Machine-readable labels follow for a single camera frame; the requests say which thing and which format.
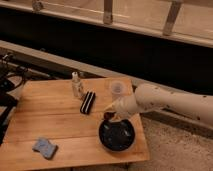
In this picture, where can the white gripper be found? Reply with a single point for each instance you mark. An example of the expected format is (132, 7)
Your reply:
(125, 108)

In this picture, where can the dark red pepper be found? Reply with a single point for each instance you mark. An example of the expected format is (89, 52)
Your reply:
(108, 115)

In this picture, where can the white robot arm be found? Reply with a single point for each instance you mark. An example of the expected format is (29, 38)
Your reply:
(148, 98)

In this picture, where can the dark ceramic bowl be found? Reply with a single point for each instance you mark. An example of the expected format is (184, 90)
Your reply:
(116, 136)

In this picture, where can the translucent plastic cup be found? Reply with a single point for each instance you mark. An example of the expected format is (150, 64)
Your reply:
(117, 89)

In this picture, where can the black white striped block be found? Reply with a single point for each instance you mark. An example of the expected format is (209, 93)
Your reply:
(87, 102)

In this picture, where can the small clear bottle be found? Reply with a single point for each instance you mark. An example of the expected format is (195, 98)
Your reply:
(77, 86)

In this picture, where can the wooden table board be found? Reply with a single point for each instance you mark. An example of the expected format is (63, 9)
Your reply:
(48, 109)

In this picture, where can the blue sponge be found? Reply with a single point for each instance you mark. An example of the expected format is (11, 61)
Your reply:
(45, 148)

